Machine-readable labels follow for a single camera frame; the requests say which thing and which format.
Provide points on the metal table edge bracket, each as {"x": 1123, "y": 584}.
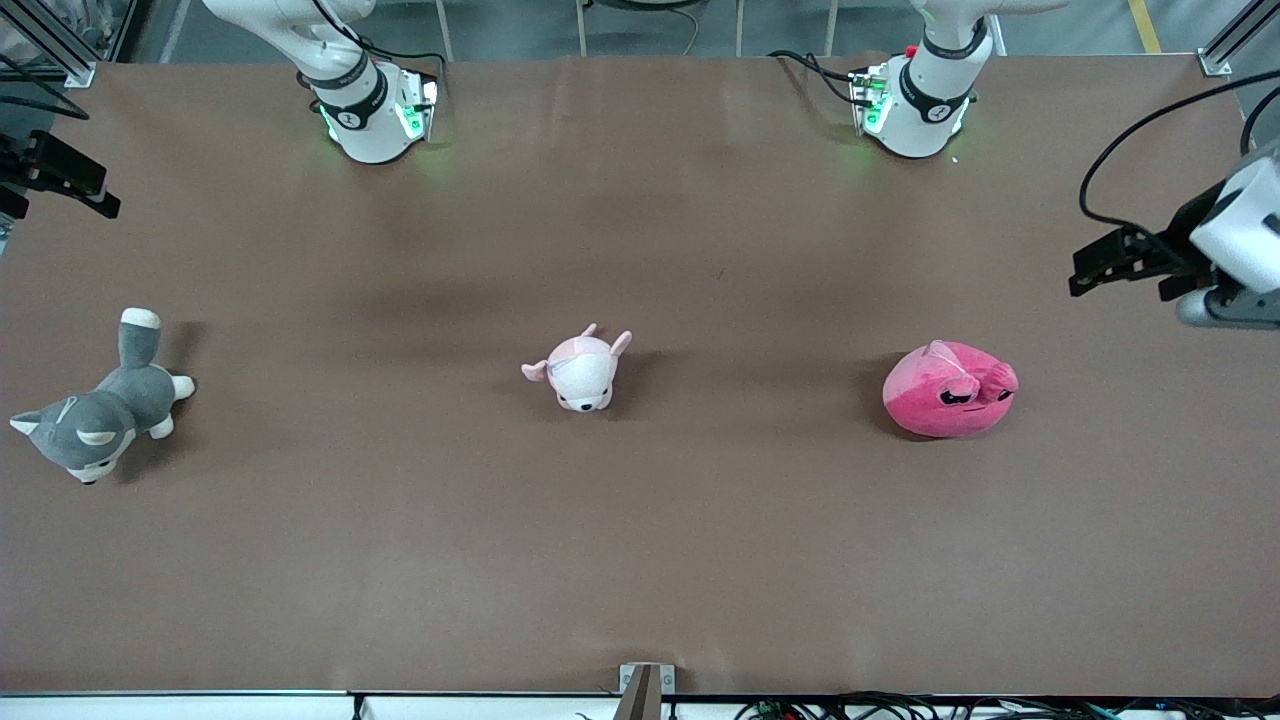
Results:
{"x": 646, "y": 690}

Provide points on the pale pink plush pig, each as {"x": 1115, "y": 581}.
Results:
{"x": 582, "y": 372}

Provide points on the grey white plush husky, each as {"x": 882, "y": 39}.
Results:
{"x": 100, "y": 420}

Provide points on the aluminium frame profile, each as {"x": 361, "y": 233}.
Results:
{"x": 1240, "y": 38}
{"x": 50, "y": 40}

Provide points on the white metal stand leg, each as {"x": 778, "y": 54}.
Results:
{"x": 740, "y": 28}
{"x": 444, "y": 30}
{"x": 582, "y": 28}
{"x": 833, "y": 28}

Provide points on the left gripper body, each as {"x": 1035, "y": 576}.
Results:
{"x": 1184, "y": 243}

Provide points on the hot pink round plush toy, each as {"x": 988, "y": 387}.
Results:
{"x": 940, "y": 400}

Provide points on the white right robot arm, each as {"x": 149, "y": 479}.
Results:
{"x": 362, "y": 110}

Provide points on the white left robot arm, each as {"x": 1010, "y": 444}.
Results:
{"x": 925, "y": 95}

